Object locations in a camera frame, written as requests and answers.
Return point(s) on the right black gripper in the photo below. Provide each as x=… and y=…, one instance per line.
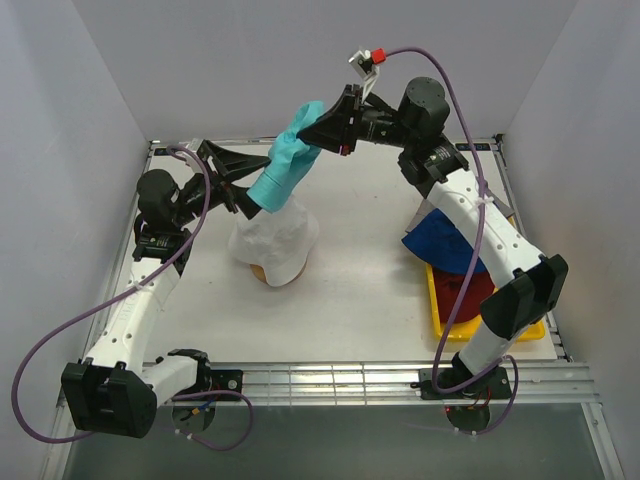
x=331, y=130

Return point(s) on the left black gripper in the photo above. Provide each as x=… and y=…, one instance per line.
x=230, y=195

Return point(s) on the teal bucket hat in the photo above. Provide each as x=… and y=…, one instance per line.
x=290, y=160

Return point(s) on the white bucket hat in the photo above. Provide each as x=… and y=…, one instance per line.
x=271, y=240

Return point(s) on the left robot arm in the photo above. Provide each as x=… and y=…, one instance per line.
x=112, y=390

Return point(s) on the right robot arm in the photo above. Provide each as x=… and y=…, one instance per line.
x=527, y=282

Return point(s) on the wooden hat stand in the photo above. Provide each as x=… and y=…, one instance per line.
x=277, y=277

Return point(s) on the grey cap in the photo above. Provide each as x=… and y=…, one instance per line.
x=425, y=212

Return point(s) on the blue bucket hat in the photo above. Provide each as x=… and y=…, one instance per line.
x=436, y=241

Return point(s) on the yellow plastic tray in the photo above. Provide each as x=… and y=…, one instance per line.
x=443, y=288

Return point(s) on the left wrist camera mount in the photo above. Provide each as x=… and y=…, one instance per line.
x=200, y=148

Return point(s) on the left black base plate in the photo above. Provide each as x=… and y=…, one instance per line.
x=223, y=385

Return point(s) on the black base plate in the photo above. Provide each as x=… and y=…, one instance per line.
x=223, y=385
x=494, y=385

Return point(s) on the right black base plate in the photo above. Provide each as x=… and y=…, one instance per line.
x=494, y=385

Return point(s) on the aluminium front rail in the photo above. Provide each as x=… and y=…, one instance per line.
x=371, y=383

